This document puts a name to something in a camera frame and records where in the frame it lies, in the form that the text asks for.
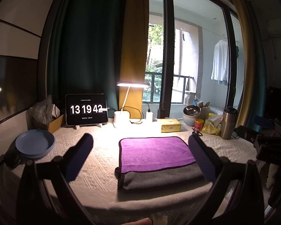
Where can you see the clear plastic bag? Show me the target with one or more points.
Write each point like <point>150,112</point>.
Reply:
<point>45,111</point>

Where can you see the dark green curtain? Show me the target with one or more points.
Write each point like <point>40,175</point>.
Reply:
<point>85,49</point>

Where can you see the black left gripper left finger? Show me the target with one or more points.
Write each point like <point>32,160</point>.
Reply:
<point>75,157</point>

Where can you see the black tablet showing clock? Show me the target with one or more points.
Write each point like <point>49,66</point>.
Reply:
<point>85,109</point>

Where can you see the white charger with cable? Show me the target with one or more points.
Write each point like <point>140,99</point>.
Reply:
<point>149,114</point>

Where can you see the cardboard box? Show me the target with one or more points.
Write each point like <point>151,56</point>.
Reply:
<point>54,125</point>

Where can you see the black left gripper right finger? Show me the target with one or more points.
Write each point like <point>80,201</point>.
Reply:
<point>206,157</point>

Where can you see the yellow curtain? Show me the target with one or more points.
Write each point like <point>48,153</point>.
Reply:
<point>134,53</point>

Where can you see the white hanging shirt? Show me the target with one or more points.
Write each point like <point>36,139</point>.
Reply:
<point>221,68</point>

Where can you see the white pot under bowl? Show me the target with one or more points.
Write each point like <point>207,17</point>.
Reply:
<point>189,120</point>

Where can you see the red and yellow can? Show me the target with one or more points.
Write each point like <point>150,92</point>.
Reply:
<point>198,125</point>

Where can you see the white desk lamp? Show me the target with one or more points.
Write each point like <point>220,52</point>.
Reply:
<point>121,117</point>

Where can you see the person's hand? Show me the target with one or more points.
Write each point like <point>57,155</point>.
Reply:
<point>144,221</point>

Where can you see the blue plastic plate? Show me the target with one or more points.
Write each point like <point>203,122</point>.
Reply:
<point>35,143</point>

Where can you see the yellow wet wipes pack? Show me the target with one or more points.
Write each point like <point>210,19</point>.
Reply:
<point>208,128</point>

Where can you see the steel thermos bottle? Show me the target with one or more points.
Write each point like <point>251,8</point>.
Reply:
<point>230,116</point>

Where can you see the steel bowl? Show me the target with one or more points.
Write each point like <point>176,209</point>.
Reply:
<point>192,110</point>

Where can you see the white knitted table cloth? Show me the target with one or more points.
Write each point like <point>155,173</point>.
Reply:
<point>96,184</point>

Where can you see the purple and grey towel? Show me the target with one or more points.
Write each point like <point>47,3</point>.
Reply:
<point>154,163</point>

